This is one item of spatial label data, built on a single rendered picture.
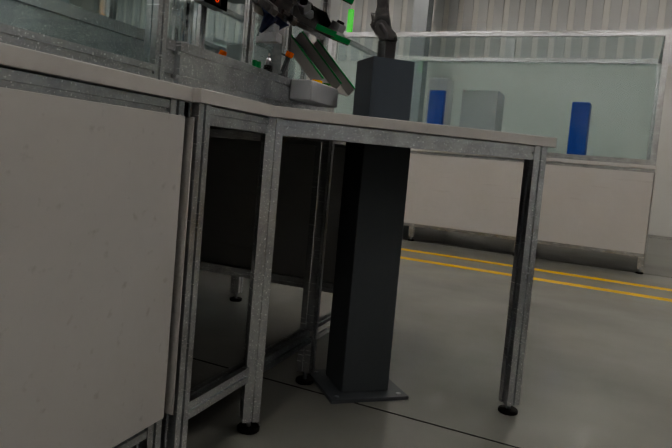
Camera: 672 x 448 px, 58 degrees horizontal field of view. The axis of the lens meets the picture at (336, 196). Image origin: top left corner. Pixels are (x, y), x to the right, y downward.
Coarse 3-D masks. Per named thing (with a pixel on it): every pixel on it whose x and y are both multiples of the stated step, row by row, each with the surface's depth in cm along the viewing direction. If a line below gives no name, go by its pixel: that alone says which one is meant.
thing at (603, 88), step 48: (432, 48) 579; (480, 48) 559; (528, 48) 541; (576, 48) 524; (624, 48) 508; (432, 96) 580; (480, 96) 560; (528, 96) 542; (576, 96) 525; (624, 96) 509; (576, 144) 526; (624, 144) 510
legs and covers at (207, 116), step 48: (192, 144) 126; (240, 144) 292; (288, 144) 283; (336, 144) 269; (192, 192) 127; (240, 192) 293; (288, 192) 283; (336, 192) 274; (192, 240) 128; (240, 240) 293; (288, 240) 284; (336, 240) 275; (192, 288) 131; (192, 336) 132; (288, 336) 188; (240, 384) 155
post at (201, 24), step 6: (198, 6) 187; (204, 6) 189; (198, 12) 187; (204, 12) 189; (198, 18) 188; (204, 18) 189; (198, 24) 188; (204, 24) 189; (198, 30) 188; (204, 30) 190; (198, 36) 188; (204, 36) 190; (198, 42) 188; (204, 42) 190
